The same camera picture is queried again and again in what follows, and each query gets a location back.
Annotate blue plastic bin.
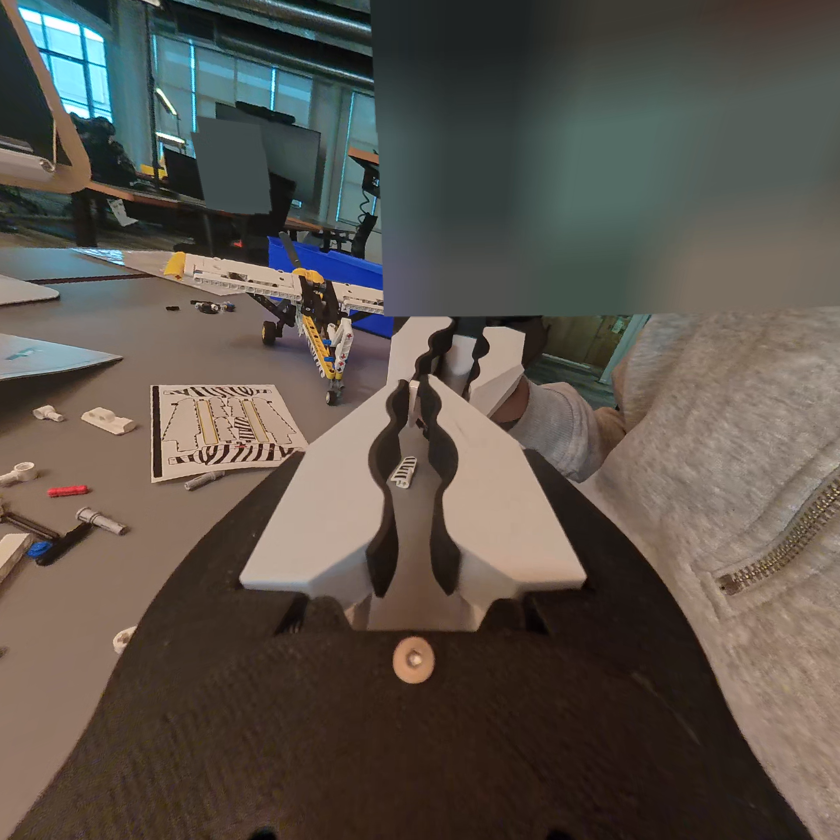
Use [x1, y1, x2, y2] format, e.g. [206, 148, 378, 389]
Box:
[267, 236, 385, 339]

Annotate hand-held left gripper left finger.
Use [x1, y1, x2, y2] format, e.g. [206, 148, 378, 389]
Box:
[239, 379, 413, 630]

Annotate lego instruction booklet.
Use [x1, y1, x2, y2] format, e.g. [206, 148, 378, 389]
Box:
[0, 333, 123, 382]

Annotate white yellow lego plane model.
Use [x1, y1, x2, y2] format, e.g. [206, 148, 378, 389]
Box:
[164, 231, 385, 406]

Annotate person's right hand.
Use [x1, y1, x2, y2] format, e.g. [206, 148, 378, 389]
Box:
[491, 379, 530, 431]

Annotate zebra striped sticker sheet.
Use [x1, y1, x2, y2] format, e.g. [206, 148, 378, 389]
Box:
[151, 384, 308, 484]

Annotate black office chair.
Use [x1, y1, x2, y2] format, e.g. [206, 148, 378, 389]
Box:
[328, 213, 380, 260]

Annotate dark flat screen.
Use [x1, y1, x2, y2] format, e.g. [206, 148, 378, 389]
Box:
[215, 101, 322, 204]

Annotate scattered loose lego pieces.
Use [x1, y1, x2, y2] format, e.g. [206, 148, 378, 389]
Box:
[0, 405, 137, 585]

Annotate white monitor base plate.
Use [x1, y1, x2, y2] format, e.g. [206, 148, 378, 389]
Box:
[0, 274, 60, 307]

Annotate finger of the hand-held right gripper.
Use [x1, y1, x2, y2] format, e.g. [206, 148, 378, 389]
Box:
[390, 317, 455, 388]
[467, 326, 526, 419]

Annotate wooden standing desk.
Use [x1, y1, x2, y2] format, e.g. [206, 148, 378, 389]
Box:
[346, 147, 383, 217]

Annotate tan-edged computer monitor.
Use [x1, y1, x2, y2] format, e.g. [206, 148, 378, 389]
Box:
[0, 0, 91, 194]

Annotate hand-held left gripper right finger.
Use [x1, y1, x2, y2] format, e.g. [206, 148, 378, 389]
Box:
[419, 374, 587, 631]

